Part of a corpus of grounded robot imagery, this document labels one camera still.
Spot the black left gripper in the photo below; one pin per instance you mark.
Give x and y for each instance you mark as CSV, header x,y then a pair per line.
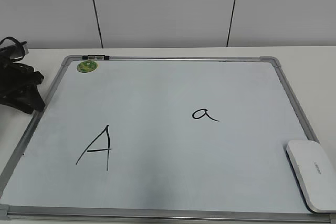
x,y
19,87

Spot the aluminium framed whiteboard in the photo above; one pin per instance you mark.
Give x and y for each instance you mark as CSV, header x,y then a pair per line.
x,y
162,140

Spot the white whiteboard eraser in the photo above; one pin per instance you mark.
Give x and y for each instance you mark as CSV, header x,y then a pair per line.
x,y
315,174

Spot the green round magnet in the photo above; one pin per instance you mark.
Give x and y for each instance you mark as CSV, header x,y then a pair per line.
x,y
87,66

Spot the black whiteboard marker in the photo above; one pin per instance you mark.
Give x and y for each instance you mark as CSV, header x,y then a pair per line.
x,y
95,57

